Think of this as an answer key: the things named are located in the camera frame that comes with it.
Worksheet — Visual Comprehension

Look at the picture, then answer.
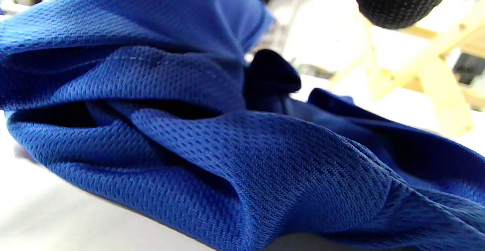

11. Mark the blue mesh t-shirt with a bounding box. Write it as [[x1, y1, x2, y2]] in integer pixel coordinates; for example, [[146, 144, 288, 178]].
[[0, 0, 485, 251]]

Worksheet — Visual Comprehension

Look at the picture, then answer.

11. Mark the person's left hand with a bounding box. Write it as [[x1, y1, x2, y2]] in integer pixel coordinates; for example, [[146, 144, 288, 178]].
[[356, 0, 463, 30]]

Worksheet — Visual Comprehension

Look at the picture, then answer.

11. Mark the light wooden book rack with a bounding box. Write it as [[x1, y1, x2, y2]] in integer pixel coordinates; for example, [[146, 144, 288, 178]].
[[328, 0, 485, 137]]

